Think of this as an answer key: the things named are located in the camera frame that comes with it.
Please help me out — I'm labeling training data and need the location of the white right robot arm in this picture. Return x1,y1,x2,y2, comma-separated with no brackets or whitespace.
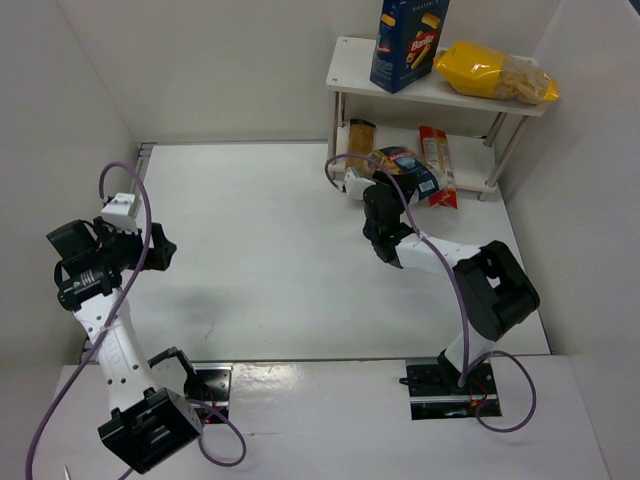
363,172,540,388

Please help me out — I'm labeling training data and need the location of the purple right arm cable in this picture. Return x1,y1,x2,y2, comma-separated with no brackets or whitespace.
324,153,537,432

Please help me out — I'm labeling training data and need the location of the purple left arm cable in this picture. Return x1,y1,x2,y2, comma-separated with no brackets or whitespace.
24,162,247,480

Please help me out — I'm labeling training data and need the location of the red spaghetti pack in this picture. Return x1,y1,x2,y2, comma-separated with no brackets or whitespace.
419,125,458,209

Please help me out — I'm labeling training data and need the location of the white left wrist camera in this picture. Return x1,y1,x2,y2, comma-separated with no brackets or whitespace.
101,193,141,234

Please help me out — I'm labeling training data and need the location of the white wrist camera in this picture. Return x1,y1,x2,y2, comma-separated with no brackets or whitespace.
343,168,376,201
101,193,141,234

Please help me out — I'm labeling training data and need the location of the yellow pasta bag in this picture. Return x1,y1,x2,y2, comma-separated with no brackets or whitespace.
434,41,561,105

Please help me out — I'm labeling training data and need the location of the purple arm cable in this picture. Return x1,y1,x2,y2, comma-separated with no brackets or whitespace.
24,162,247,480
324,153,537,432

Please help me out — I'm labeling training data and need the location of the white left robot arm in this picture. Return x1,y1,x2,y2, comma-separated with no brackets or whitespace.
47,217,203,474

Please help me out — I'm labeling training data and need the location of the tricolor fusilli pasta bag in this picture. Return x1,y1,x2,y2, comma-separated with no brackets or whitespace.
371,146,449,206

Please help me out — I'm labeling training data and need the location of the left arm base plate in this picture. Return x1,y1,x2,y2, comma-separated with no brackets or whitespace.
184,362,233,418

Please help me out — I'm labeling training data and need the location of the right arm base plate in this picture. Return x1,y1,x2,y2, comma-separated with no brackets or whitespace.
399,358,502,420

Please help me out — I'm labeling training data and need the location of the blue Barilla pasta box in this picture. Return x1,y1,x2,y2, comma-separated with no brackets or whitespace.
370,0,450,94

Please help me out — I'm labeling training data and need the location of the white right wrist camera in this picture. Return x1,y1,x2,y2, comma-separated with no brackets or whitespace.
343,168,376,201

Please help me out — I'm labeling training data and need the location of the white two-tier shelf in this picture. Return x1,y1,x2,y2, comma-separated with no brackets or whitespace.
326,36,546,201

